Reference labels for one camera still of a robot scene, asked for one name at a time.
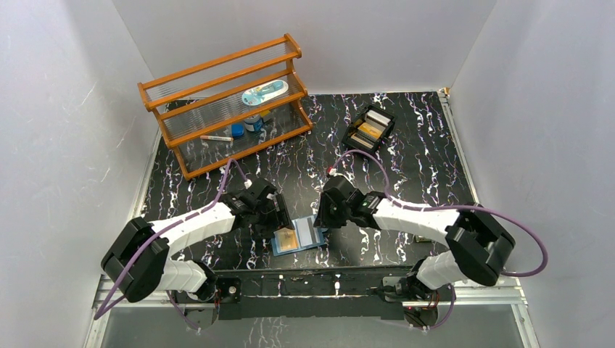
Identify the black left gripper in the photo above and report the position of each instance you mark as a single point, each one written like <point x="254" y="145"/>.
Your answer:
<point x="277" y="214"/>

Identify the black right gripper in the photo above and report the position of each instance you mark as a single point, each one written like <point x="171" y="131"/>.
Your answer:
<point x="323" y="219"/>

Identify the blue card holder wallet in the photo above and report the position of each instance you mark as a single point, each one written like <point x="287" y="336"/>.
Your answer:
<point x="298" y="249"/>

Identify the orange credit card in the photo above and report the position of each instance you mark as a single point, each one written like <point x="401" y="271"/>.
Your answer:
<point x="286" y="240"/>

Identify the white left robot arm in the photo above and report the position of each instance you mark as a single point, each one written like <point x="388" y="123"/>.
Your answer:
<point x="140" y="259"/>

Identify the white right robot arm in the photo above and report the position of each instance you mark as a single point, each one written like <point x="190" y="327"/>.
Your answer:
<point x="478" y="245"/>

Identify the black card tray box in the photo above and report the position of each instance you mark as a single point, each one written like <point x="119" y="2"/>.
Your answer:
<point x="368" y="131"/>

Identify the blue small box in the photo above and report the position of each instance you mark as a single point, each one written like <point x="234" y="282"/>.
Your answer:
<point x="237" y="130"/>

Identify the small blue lidded jar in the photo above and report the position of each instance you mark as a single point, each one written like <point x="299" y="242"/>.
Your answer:
<point x="253" y="123"/>

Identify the white orange marker pen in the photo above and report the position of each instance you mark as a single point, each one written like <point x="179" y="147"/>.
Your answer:
<point x="216" y="138"/>

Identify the orange wooden shelf rack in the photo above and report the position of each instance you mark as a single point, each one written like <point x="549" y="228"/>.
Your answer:
<point x="206" y="100"/>

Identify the white blue packaged item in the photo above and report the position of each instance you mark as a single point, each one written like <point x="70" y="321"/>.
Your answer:
<point x="265" y="92"/>

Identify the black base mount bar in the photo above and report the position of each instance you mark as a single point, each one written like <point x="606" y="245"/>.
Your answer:
<point x="364" y="291"/>

